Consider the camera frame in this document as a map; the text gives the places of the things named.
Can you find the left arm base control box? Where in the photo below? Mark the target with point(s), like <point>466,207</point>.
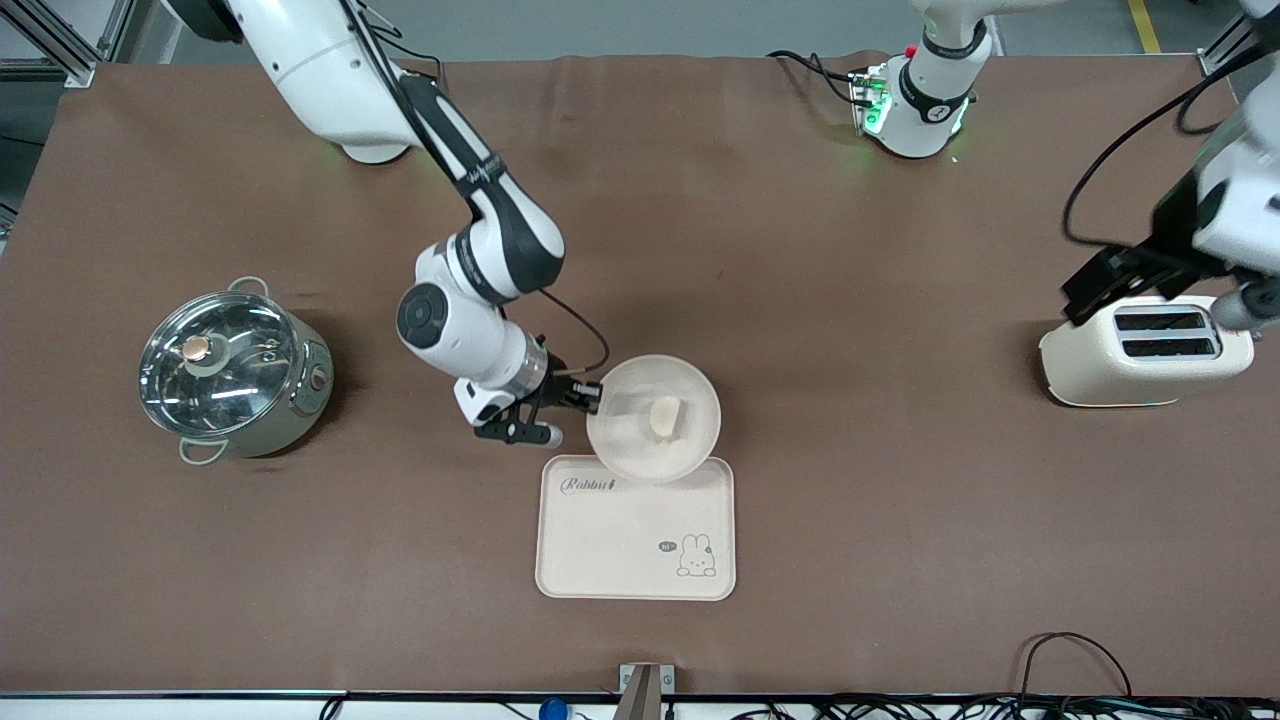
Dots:
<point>870,100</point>

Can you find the small pale bun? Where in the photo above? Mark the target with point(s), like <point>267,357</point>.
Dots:
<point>666,418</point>

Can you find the pale green electric pot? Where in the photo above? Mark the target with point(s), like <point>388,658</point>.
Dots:
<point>300,400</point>

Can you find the blue round cap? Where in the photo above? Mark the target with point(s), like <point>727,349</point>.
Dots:
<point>552,710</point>

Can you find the round cream plate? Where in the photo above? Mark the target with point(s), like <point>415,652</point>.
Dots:
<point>630,440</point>

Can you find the cream rabbit print tray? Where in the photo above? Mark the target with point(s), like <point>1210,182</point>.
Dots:
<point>620,540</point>

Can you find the cream two-slot toaster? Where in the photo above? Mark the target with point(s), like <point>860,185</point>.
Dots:
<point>1140,365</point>

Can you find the aluminium frame profile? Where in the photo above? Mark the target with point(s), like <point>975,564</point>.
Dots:
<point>50,45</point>

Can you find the brown table mat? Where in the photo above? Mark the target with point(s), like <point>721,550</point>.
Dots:
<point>800,250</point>

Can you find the glass pot lid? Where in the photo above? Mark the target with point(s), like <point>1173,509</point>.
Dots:
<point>215,360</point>

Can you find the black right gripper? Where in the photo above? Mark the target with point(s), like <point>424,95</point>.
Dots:
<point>554,384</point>

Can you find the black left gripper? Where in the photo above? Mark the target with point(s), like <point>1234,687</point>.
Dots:
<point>1168,237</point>

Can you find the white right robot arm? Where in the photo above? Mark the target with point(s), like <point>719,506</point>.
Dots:
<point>470,320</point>

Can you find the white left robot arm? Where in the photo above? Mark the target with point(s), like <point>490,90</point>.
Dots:
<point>930,100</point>

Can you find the grey metal camera bracket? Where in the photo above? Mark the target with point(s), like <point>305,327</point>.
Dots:
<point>645,690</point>

